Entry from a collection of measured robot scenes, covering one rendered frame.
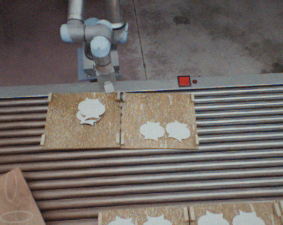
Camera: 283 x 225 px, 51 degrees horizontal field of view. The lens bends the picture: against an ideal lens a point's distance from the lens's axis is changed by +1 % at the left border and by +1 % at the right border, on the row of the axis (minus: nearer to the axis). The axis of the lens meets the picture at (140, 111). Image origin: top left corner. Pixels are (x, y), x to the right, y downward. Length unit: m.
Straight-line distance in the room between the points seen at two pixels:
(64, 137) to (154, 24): 2.17
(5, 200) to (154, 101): 0.90
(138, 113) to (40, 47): 1.98
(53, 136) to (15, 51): 1.93
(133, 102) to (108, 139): 0.27
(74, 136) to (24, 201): 0.41
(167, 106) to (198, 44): 1.74
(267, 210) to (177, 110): 0.66
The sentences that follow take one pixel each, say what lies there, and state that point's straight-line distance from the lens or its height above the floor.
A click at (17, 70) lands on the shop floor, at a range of 3.27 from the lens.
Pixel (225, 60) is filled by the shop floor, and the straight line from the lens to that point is 3.23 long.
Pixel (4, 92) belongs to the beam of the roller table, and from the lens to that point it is 1.92.
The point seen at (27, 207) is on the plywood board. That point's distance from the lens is 1.43.
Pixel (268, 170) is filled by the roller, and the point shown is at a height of 0.92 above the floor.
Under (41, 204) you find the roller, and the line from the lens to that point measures 1.54.
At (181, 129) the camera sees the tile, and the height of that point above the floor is 0.95.
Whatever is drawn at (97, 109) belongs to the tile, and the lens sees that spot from 1.60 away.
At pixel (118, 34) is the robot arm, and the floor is 1.16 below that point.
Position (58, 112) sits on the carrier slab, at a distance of 1.71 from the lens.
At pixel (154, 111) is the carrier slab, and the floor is 0.94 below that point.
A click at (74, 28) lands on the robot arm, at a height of 1.46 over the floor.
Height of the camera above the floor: 2.35
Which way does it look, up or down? 59 degrees down
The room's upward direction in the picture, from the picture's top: straight up
